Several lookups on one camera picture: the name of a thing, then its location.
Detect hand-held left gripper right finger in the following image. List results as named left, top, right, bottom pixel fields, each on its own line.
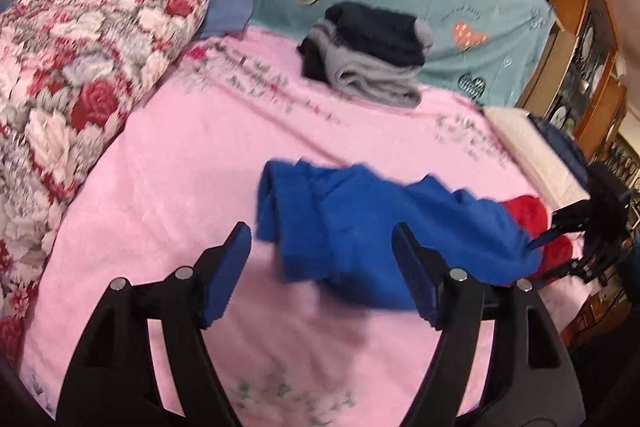
left=391, top=222, right=587, bottom=427

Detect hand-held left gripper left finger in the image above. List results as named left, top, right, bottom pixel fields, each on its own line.
left=56, top=221, right=253, bottom=427

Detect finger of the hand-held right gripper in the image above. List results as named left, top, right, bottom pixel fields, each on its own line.
left=527, top=227, right=588, bottom=253
left=551, top=199, right=592, bottom=230

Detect blue pants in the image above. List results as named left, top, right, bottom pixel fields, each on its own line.
left=256, top=159, right=544, bottom=312

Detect grey folded pants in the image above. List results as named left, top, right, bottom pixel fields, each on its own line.
left=306, top=19, right=434, bottom=110

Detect dark navy folded pants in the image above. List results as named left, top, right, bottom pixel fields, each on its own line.
left=324, top=2, right=427, bottom=68

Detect red garment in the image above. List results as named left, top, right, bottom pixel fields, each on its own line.
left=500, top=194, right=575, bottom=288

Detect navy cloth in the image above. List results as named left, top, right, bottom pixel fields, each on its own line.
left=529, top=116, right=588, bottom=180

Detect cream folded cloth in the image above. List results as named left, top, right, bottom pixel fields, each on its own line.
left=482, top=106, right=592, bottom=204

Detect pink floral blanket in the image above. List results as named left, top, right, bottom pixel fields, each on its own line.
left=19, top=27, right=593, bottom=419

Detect wooden glass cabinet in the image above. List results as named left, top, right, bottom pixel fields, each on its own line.
left=517, top=0, right=640, bottom=188

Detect black folded garment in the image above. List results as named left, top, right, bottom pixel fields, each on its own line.
left=297, top=38, right=332, bottom=82

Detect red floral quilt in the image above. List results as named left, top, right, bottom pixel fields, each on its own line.
left=0, top=0, right=211, bottom=370

